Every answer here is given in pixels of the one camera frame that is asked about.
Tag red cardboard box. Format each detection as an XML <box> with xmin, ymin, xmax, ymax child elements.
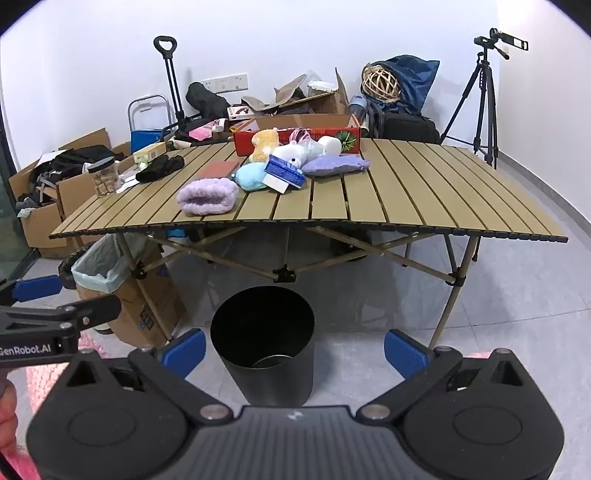
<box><xmin>233</xmin><ymin>114</ymin><xmax>362</xmax><ymax>158</ymax></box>

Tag black trolley handle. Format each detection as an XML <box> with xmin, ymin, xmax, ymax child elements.
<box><xmin>153</xmin><ymin>36</ymin><xmax>186</xmax><ymax>126</ymax></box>

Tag black round bin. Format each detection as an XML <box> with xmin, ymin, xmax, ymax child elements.
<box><xmin>210</xmin><ymin>286</ymin><xmax>316</xmax><ymax>408</ymax></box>

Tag red-brown notebook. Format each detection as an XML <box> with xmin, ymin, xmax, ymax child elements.
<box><xmin>198</xmin><ymin>161</ymin><xmax>237</xmax><ymax>180</ymax></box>

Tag black bag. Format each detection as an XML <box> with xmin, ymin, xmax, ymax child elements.
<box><xmin>186</xmin><ymin>82</ymin><xmax>232</xmax><ymax>121</ymax></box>

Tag wicker ball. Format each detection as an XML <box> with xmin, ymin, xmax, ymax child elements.
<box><xmin>361</xmin><ymin>65</ymin><xmax>402</xmax><ymax>104</ymax></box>

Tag black tripod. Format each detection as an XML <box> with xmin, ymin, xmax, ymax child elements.
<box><xmin>440</xmin><ymin>46</ymin><xmax>499</xmax><ymax>169</ymax></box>

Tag black gloves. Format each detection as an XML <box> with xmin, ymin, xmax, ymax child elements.
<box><xmin>135</xmin><ymin>154</ymin><xmax>185</xmax><ymax>183</ymax></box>

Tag clear snack jar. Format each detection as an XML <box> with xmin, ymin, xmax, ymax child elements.
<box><xmin>88</xmin><ymin>157</ymin><xmax>122</xmax><ymax>198</ymax></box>

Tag pink fuzzy clothing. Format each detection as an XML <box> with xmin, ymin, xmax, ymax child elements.
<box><xmin>0</xmin><ymin>330</ymin><xmax>499</xmax><ymax>480</ymax></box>

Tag yellow plush toy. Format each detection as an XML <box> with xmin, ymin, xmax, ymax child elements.
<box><xmin>249</xmin><ymin>129</ymin><xmax>280</xmax><ymax>163</ymax></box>

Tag torn brown cardboard box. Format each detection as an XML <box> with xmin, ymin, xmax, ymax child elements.
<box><xmin>242</xmin><ymin>67</ymin><xmax>352</xmax><ymax>121</ymax></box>

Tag white plush toy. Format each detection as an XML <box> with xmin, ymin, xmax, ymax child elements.
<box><xmin>272</xmin><ymin>142</ymin><xmax>308</xmax><ymax>168</ymax></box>

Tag dark blue cloth bag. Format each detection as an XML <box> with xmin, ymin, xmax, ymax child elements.
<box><xmin>372</xmin><ymin>55</ymin><xmax>439</xmax><ymax>116</ymax></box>

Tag light blue plush toy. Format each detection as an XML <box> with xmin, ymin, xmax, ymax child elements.
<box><xmin>235</xmin><ymin>162</ymin><xmax>269</xmax><ymax>192</ymax></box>

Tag blue tissue packet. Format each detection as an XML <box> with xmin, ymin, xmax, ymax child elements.
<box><xmin>264</xmin><ymin>154</ymin><xmax>306</xmax><ymax>195</ymax></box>

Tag lined cardboard box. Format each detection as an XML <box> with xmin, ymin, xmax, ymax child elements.
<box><xmin>76</xmin><ymin>237</ymin><xmax>185</xmax><ymax>349</ymax></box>

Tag blue bottle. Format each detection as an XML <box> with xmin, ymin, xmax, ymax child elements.
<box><xmin>348</xmin><ymin>95</ymin><xmax>370</xmax><ymax>121</ymax></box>

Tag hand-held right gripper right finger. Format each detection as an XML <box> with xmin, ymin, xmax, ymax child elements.
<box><xmin>358</xmin><ymin>329</ymin><xmax>529</xmax><ymax>424</ymax></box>

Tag purple knit pouch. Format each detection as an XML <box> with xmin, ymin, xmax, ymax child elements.
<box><xmin>301</xmin><ymin>154</ymin><xmax>372</xmax><ymax>178</ymax></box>

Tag pale yellow carton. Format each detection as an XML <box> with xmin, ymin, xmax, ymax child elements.
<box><xmin>134</xmin><ymin>142</ymin><xmax>168</xmax><ymax>164</ymax></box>

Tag pale green bin liner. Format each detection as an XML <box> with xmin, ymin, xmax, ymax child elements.
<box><xmin>71</xmin><ymin>234</ymin><xmax>132</xmax><ymax>294</ymax></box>

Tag white wall outlet strip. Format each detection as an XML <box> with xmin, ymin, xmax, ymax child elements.
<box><xmin>201</xmin><ymin>73</ymin><xmax>249</xmax><ymax>93</ymax></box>

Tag tan folding slat table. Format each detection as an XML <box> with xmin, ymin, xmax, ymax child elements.
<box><xmin>48</xmin><ymin>137</ymin><xmax>568</xmax><ymax>352</ymax></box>

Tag grey folding cart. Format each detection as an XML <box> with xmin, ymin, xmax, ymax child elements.
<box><xmin>128</xmin><ymin>95</ymin><xmax>171</xmax><ymax>153</ymax></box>

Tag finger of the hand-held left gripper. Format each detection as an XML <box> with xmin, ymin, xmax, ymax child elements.
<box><xmin>0</xmin><ymin>294</ymin><xmax>122</xmax><ymax>334</ymax></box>
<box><xmin>0</xmin><ymin>275</ymin><xmax>62</xmax><ymax>306</ymax></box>

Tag black suitcase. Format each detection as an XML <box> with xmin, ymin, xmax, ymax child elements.
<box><xmin>369</xmin><ymin>111</ymin><xmax>441</xmax><ymax>145</ymax></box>

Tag lilac fluffy hat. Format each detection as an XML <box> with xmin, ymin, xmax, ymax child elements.
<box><xmin>178</xmin><ymin>178</ymin><xmax>238</xmax><ymax>217</ymax></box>

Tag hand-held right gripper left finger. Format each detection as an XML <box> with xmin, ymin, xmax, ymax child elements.
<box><xmin>62</xmin><ymin>329</ymin><xmax>234</xmax><ymax>425</ymax></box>

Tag black clothes pile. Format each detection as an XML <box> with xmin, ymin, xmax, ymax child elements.
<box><xmin>39</xmin><ymin>145</ymin><xmax>114</xmax><ymax>180</ymax></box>

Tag black wagon wheel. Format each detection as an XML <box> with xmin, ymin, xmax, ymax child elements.
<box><xmin>58</xmin><ymin>247</ymin><xmax>88</xmax><ymax>290</ymax></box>

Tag person's left hand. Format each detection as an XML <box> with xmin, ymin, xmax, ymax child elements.
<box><xmin>0</xmin><ymin>379</ymin><xmax>19</xmax><ymax>452</ymax></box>

